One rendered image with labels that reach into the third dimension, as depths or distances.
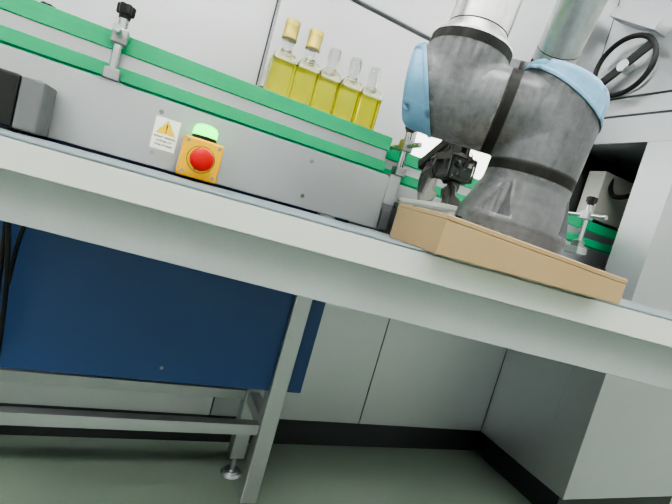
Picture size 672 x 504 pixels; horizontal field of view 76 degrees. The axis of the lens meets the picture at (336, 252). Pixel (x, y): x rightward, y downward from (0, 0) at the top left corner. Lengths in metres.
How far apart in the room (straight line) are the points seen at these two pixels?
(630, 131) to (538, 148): 1.14
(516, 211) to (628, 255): 1.03
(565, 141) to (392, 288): 0.28
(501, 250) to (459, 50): 0.27
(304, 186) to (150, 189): 0.48
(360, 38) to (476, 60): 0.72
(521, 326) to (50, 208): 0.59
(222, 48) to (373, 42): 0.41
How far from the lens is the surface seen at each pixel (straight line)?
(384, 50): 1.34
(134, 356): 0.97
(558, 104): 0.62
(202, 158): 0.78
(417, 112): 0.62
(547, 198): 0.60
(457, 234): 0.47
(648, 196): 1.61
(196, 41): 1.22
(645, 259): 1.56
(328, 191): 0.94
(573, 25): 0.90
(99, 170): 0.52
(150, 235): 0.55
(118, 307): 0.94
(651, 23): 1.81
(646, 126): 1.71
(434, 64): 0.63
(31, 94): 0.82
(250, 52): 1.23
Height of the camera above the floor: 0.76
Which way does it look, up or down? 5 degrees down
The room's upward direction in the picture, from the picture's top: 16 degrees clockwise
